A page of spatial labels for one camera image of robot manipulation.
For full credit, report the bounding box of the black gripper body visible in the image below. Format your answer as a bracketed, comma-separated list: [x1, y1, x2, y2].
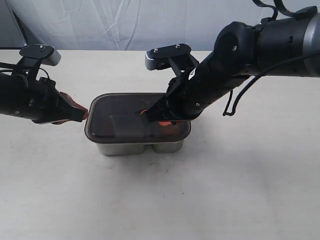
[144, 58, 250, 122]

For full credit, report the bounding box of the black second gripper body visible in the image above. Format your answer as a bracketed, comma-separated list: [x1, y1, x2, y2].
[24, 77, 85, 125]

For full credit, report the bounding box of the dark transparent lunchbox lid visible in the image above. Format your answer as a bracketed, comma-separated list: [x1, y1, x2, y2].
[84, 92, 191, 144]

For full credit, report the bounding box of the yellow toy cheese wedge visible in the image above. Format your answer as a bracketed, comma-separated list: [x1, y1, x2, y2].
[159, 124, 186, 139]

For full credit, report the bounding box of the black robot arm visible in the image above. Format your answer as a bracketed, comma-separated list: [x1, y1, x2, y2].
[142, 14, 320, 122]

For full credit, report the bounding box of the black second robot arm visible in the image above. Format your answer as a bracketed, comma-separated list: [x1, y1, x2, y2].
[0, 73, 88, 125]

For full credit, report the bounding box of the stainless steel two-compartment lunchbox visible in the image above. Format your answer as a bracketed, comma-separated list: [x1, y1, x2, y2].
[96, 139, 185, 157]

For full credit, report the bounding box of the white backdrop cloth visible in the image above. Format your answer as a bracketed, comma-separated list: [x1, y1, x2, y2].
[0, 0, 273, 51]

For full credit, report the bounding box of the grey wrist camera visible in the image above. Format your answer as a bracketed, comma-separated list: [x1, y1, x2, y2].
[145, 43, 194, 71]
[19, 44, 61, 67]

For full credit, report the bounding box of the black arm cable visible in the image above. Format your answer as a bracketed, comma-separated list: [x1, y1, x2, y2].
[0, 61, 50, 81]
[252, 0, 318, 21]

